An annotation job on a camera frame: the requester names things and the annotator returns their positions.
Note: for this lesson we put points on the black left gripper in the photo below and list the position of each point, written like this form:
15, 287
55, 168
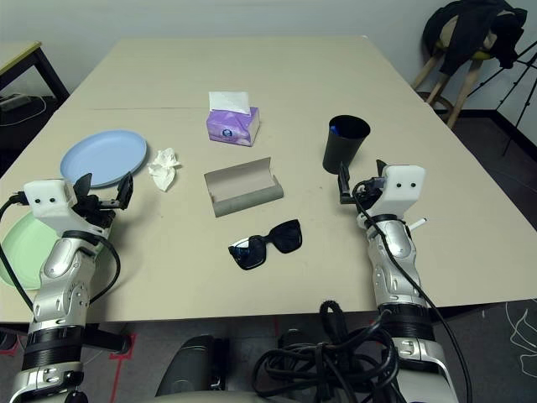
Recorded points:
90, 208

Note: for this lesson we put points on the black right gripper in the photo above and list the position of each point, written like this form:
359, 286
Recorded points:
367, 191

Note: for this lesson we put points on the white tissue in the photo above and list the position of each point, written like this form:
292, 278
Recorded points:
164, 170

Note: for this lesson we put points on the white marker blue band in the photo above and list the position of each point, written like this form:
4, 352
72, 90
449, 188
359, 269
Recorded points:
418, 223

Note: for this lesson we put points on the green plate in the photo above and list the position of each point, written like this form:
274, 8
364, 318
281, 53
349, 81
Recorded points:
25, 247

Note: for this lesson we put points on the black sunglasses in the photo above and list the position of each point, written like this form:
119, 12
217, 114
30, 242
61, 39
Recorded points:
285, 239

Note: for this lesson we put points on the grey glasses case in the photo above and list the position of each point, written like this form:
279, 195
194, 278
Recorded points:
247, 197

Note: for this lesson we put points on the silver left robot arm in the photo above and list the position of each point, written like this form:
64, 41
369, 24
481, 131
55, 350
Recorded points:
63, 273

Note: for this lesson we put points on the black cup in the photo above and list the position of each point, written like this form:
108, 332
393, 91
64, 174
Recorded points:
340, 153

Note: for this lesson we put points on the blue plate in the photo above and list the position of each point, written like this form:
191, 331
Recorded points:
105, 155

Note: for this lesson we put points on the grey power strip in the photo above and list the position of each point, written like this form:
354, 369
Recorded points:
12, 103

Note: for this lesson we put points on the side table black legs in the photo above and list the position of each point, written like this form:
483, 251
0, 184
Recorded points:
52, 71

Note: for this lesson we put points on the purple tissue box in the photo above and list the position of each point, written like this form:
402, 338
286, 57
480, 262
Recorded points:
230, 126

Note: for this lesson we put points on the yellow stool cushion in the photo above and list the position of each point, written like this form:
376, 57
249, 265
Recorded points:
482, 54

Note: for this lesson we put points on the dark grey robot right leg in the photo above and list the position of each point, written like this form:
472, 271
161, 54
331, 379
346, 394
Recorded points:
293, 338

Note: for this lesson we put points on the dark grey robot leg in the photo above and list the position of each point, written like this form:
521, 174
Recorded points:
189, 365
293, 338

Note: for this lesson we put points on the black jacket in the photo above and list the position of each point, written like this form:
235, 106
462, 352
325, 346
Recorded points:
474, 21

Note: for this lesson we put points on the dark grey robot left leg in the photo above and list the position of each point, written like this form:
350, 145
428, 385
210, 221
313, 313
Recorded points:
189, 365

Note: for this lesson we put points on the dark patterned floor rug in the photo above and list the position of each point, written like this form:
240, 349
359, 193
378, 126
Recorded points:
503, 336

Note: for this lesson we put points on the pale robot torso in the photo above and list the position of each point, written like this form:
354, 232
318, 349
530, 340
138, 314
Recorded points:
201, 399

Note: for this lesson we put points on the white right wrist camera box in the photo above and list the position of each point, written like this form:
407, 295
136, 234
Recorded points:
403, 189

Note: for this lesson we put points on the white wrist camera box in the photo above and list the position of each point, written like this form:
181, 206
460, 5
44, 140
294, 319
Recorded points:
46, 197
403, 189

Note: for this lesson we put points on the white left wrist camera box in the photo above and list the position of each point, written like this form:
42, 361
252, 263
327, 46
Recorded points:
46, 197

